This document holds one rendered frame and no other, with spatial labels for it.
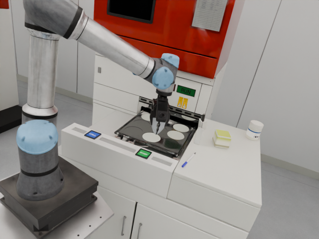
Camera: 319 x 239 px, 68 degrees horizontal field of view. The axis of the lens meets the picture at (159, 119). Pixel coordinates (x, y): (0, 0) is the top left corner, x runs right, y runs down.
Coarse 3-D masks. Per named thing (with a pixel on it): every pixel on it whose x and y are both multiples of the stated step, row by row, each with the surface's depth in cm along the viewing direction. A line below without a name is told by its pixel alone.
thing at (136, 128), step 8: (144, 112) 156; (136, 120) 144; (144, 120) 145; (128, 128) 134; (136, 128) 135; (144, 128) 137; (168, 128) 142; (192, 128) 147; (136, 136) 127; (160, 136) 131; (168, 136) 133; (184, 136) 136; (152, 144) 123; (160, 144) 124; (168, 144) 125; (176, 144) 127; (176, 152) 120
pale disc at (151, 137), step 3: (144, 135) 130; (147, 135) 130; (150, 135) 131; (153, 135) 131; (156, 135) 132; (144, 138) 126; (147, 138) 127; (150, 138) 127; (153, 138) 128; (156, 138) 128; (159, 138) 129; (150, 141) 125; (153, 141) 125; (156, 141) 126
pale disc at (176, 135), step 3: (168, 132) 137; (171, 132) 138; (174, 132) 138; (177, 132) 139; (168, 135) 134; (171, 135) 135; (174, 135) 135; (177, 135) 136; (180, 135) 136; (183, 135) 137; (174, 138) 132; (177, 138) 132; (180, 138) 133
